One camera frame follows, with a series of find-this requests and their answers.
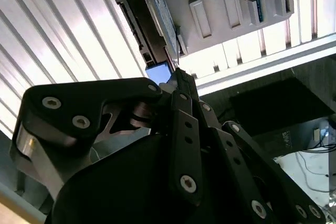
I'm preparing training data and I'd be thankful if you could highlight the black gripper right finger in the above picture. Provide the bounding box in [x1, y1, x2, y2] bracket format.
[185, 71, 327, 224]

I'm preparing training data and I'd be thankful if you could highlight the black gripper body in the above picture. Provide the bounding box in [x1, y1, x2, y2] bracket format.
[44, 129, 266, 224]

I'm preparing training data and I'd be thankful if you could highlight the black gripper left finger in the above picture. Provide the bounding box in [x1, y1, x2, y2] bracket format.
[9, 68, 206, 207]

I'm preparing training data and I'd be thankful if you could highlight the hard disk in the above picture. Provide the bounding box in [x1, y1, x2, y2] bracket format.
[108, 0, 182, 84]

